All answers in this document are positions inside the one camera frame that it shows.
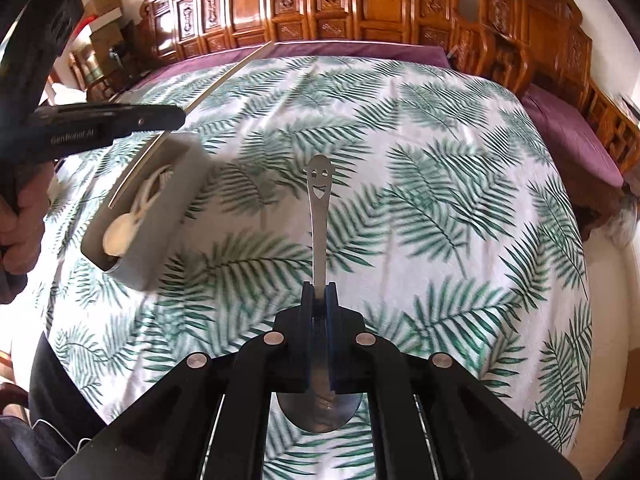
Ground purple armchair cushion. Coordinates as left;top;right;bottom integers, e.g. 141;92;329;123
522;84;624;188

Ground light bamboo chopstick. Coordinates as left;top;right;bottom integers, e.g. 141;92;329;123
106;39;278;208

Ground carved wooden armchair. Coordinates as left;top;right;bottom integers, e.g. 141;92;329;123
478;0;639;174

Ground stacked cardboard boxes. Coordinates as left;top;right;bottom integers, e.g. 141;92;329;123
72;0;128;79

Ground person's left hand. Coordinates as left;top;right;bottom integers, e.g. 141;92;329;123
1;162;54;275

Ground green leaf print tablecloth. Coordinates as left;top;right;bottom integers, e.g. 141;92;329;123
38;57;591;452

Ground purple bench cushion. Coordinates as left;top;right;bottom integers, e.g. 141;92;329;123
134;40;451;90

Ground carved wooden long bench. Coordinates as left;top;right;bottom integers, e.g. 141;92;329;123
136;0;532;97

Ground grey rectangular tray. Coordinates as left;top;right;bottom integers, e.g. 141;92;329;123
80;132;212;290

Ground steel smiley face spoon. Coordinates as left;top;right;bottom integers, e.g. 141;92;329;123
278;155;362;434

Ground small white plastic spoon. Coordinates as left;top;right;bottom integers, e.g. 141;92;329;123
102;165;174;258

